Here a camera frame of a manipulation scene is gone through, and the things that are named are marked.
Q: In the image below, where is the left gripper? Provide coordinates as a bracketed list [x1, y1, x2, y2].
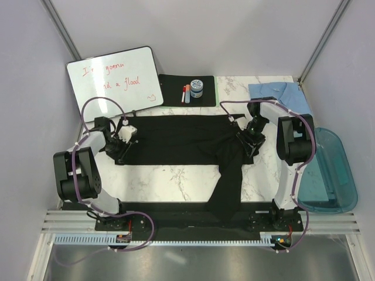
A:
[101, 134, 132, 163]

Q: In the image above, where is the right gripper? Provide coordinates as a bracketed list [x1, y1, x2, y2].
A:
[236, 116, 268, 157]

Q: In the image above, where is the black long sleeve shirt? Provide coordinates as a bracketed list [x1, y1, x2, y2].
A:
[125, 115, 253, 221]

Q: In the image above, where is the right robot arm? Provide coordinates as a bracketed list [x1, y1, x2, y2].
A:
[233, 98, 316, 231]

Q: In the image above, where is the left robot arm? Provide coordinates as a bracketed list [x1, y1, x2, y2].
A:
[53, 116, 138, 232]

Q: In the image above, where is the folded blue shirt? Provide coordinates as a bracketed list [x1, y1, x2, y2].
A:
[248, 82, 312, 115]

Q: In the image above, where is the teal transparent plastic bin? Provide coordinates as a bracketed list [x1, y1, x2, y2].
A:
[298, 128, 358, 214]

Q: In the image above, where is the blue lidded jar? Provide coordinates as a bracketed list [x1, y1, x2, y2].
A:
[190, 79, 203, 98]

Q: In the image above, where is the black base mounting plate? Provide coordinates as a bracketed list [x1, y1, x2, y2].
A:
[62, 202, 304, 241]

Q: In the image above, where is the black mat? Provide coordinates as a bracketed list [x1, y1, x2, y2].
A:
[158, 74, 217, 107]

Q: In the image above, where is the red marker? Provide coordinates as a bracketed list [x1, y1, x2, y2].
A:
[181, 85, 186, 104]

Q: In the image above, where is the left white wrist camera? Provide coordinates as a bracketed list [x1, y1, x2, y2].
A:
[116, 118, 137, 144]

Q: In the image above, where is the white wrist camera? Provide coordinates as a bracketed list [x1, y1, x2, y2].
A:
[116, 118, 137, 144]
[229, 116, 249, 131]

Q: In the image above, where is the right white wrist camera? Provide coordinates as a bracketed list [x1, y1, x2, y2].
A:
[229, 116, 249, 131]

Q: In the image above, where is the aluminium rail frame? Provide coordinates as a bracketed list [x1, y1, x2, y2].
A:
[41, 210, 360, 235]

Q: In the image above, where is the light blue cable duct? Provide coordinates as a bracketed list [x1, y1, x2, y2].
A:
[53, 234, 290, 246]

